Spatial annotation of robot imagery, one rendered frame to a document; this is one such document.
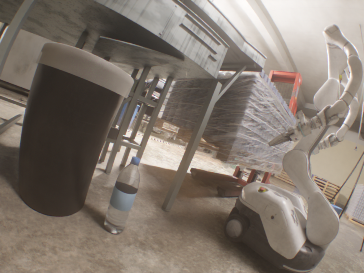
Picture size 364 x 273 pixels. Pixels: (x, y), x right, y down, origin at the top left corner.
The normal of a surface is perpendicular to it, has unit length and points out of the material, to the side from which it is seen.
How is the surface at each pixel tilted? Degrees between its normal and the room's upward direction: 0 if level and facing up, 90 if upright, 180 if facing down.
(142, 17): 90
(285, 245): 90
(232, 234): 90
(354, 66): 103
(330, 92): 91
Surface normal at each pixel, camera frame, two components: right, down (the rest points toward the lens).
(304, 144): -0.75, -0.29
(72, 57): 0.33, 0.18
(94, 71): 0.64, 0.30
